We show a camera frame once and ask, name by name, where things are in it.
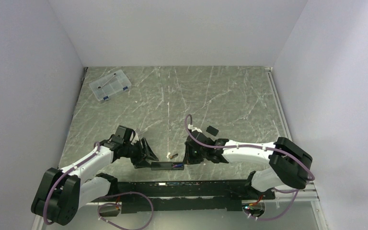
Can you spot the aluminium side rail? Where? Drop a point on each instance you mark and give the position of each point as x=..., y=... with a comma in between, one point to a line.
x=268, y=72

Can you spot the black gold AAA battery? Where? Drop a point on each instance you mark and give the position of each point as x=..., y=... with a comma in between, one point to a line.
x=173, y=156

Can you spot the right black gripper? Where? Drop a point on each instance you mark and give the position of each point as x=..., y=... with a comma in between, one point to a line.
x=188, y=159

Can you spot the black remote control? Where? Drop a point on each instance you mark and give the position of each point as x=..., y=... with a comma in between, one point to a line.
x=164, y=166

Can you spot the black remote battery cover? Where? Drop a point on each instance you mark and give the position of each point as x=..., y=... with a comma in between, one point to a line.
x=211, y=130

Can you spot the clear plastic organizer box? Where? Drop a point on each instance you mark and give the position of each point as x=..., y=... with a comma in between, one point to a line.
x=110, y=85

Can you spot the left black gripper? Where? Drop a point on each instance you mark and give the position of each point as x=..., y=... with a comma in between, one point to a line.
x=147, y=153

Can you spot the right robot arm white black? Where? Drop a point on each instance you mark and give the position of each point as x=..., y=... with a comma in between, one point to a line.
x=285, y=162

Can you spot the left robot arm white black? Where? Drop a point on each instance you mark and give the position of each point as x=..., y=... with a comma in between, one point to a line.
x=63, y=191

